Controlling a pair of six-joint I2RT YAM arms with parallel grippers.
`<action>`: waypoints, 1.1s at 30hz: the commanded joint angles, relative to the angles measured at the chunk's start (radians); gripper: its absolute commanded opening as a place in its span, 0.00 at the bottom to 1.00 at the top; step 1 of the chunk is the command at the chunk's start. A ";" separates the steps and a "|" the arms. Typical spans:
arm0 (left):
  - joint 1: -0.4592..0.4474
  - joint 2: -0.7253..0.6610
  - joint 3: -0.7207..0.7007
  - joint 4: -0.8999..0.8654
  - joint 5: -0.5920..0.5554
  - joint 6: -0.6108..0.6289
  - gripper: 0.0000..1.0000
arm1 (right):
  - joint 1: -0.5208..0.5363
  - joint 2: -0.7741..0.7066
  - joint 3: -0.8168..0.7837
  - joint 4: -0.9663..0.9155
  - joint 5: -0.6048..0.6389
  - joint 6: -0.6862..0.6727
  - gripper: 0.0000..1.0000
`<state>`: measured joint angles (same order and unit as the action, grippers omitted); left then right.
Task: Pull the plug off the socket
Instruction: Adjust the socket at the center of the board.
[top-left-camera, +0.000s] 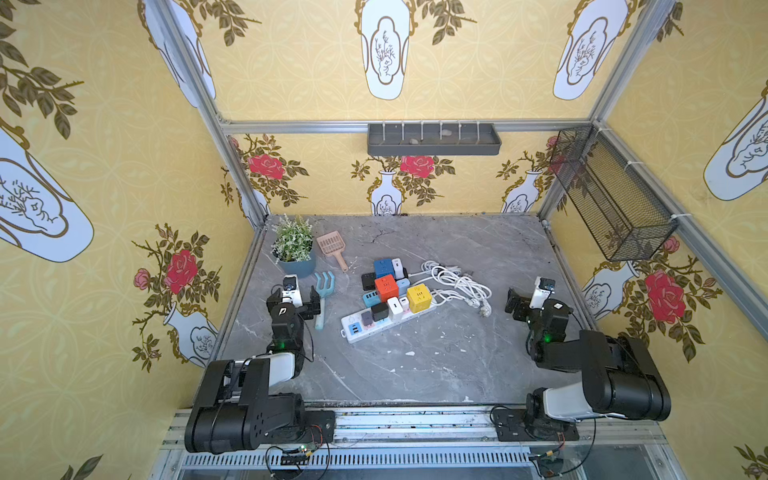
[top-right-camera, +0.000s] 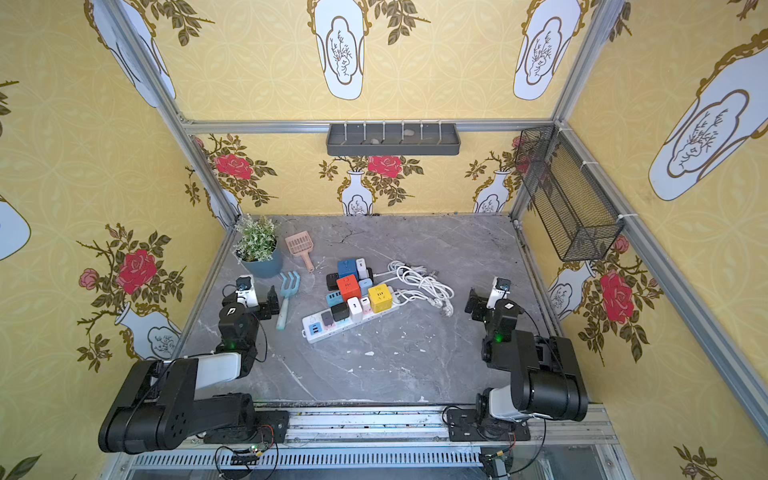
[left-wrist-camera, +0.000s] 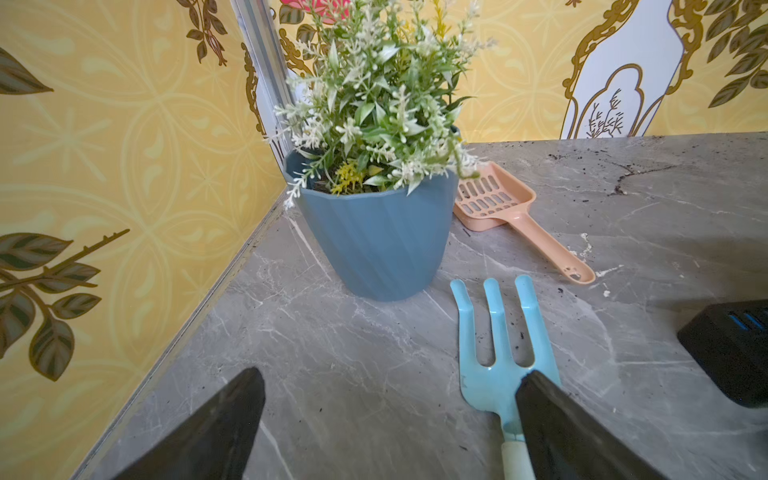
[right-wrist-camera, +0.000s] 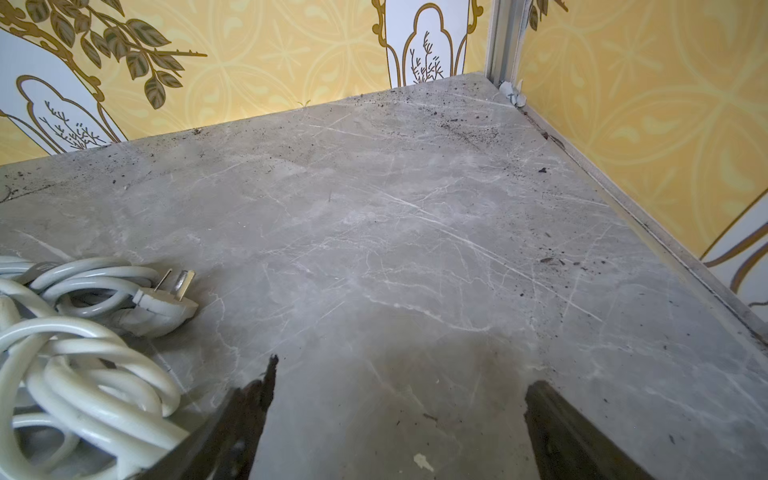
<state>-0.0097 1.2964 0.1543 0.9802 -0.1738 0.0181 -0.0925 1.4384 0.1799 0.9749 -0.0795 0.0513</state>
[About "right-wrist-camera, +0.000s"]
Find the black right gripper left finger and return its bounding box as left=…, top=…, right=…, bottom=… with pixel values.
left=137, top=355, right=279, bottom=479

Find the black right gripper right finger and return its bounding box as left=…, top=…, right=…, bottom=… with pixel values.
left=524, top=380, right=651, bottom=479

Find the white cable plug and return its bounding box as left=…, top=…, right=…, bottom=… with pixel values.
left=118, top=270, right=199, bottom=338

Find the white coiled power cable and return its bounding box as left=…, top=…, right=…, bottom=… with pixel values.
left=0, top=255, right=192, bottom=480

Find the white cable tie clip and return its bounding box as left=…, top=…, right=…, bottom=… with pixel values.
left=499, top=80, right=527, bottom=109

